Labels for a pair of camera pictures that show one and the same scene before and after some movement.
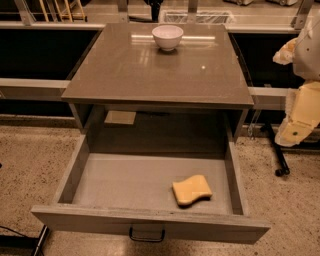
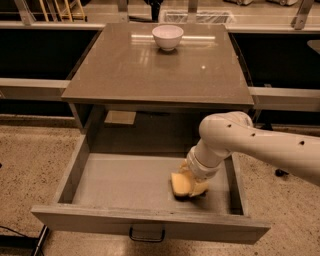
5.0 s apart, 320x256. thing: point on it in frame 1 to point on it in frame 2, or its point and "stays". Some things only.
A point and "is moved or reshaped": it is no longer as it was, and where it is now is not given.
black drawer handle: (155, 240) stays
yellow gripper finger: (292, 133) to (200, 185)
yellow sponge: (192, 189) is moved or reshaped
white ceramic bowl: (167, 37) stays
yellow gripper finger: (285, 55) to (185, 166)
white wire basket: (203, 17) stays
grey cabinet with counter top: (159, 88) stays
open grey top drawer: (192, 195) stays
